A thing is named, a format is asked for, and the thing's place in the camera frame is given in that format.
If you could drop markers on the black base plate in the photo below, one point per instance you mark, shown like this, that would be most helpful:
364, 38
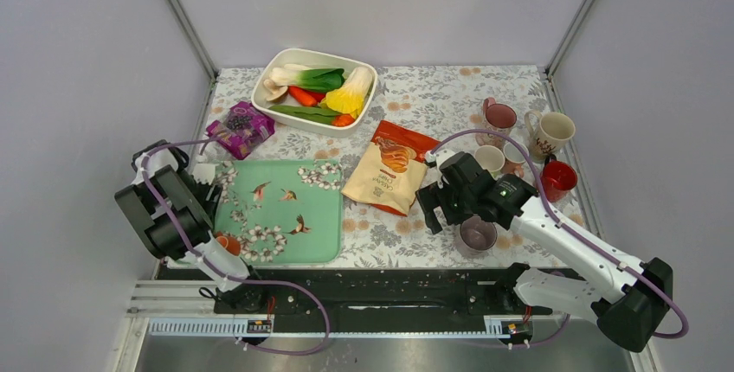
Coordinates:
362, 301

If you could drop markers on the toy orange carrot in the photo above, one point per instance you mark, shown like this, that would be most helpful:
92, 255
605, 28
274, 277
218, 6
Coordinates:
305, 97

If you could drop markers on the red mug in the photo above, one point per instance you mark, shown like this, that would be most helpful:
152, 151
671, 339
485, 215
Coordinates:
558, 179

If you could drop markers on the toy mushroom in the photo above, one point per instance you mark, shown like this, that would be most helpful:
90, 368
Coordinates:
276, 93

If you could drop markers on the purple snack packet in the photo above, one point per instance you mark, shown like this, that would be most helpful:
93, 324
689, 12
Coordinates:
243, 129

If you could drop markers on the small orange mug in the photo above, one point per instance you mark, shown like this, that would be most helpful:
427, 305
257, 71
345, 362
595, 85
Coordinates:
230, 243

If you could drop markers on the cream floral mug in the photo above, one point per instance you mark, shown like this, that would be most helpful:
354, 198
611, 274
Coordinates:
548, 133

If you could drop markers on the white rectangular vegetable bin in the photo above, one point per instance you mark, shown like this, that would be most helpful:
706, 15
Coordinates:
297, 58

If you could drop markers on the toy yellow cabbage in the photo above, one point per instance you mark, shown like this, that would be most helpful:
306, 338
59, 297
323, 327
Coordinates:
349, 98

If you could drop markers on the green floral tray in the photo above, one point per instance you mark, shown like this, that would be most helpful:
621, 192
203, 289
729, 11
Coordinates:
283, 212

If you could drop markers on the small pink mug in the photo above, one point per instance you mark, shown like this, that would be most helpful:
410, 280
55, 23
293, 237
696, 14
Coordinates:
515, 160

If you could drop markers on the toy bok choy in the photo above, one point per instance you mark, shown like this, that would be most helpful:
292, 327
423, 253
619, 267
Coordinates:
319, 80

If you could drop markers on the light green mug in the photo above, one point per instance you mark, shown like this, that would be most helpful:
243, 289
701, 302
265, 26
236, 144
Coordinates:
490, 158

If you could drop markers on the toy green cucumber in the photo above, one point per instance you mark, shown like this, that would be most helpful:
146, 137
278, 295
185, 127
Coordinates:
310, 113

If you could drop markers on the large pink patterned mug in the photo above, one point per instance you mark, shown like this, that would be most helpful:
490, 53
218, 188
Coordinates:
500, 118

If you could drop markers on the lilac mug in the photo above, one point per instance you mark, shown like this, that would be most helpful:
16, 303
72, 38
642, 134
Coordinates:
475, 237

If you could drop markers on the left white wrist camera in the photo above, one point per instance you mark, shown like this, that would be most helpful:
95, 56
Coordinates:
204, 173

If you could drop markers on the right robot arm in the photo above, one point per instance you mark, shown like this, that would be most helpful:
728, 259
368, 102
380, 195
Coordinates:
625, 297

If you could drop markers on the cassava chips bag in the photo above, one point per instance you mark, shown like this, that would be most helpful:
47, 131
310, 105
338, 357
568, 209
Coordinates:
391, 170

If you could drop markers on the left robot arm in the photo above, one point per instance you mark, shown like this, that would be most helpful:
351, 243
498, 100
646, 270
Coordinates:
173, 211

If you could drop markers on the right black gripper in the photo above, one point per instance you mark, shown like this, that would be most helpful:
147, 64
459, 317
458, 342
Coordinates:
433, 195

